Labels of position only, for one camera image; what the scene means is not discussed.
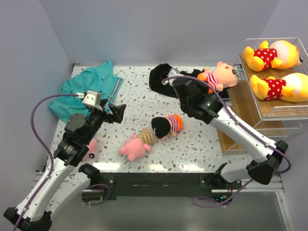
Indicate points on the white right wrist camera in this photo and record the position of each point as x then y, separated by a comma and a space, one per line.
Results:
172, 73

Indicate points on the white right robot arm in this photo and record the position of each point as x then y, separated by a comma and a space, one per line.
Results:
267, 154

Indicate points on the aluminium frame rail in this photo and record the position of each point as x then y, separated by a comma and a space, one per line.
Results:
131, 182

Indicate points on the pink pig plush, left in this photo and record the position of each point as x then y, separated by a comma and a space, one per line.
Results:
91, 153

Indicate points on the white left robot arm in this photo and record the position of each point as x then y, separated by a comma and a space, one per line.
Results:
64, 177

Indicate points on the pink pig plush, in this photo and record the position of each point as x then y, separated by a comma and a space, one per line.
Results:
91, 153
138, 144

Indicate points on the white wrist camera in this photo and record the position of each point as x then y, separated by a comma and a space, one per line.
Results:
172, 73
92, 98

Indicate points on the yellow polka-dot plush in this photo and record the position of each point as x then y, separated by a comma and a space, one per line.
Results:
280, 54
290, 88

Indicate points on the white wire wooden shelf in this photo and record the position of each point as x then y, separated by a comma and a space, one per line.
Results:
275, 118

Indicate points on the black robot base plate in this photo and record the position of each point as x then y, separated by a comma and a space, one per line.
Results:
99, 193

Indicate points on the black-haired doll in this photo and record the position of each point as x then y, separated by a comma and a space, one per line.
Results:
163, 126
222, 77

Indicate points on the pink pig plush, centre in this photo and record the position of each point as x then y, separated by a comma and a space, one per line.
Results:
138, 144

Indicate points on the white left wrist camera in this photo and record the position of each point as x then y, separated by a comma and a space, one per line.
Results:
92, 98

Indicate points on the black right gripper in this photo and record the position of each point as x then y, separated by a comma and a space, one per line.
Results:
202, 87

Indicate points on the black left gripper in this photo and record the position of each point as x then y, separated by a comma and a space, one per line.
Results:
117, 112

